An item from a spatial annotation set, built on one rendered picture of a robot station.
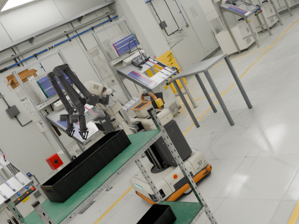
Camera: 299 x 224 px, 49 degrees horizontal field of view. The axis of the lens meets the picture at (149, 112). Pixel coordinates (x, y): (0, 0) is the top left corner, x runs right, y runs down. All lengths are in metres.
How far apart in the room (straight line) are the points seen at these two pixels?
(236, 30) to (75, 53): 3.70
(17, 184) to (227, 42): 5.95
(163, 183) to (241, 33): 5.56
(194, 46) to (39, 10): 4.33
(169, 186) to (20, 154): 3.42
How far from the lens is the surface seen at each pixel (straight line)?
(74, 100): 2.80
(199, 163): 3.21
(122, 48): 5.46
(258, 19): 9.35
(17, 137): 5.96
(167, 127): 3.05
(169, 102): 5.65
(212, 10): 8.15
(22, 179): 3.95
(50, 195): 1.95
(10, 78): 5.00
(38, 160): 6.04
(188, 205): 2.37
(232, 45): 8.20
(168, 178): 3.08
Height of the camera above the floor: 1.52
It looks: 12 degrees down
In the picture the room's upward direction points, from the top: 29 degrees counter-clockwise
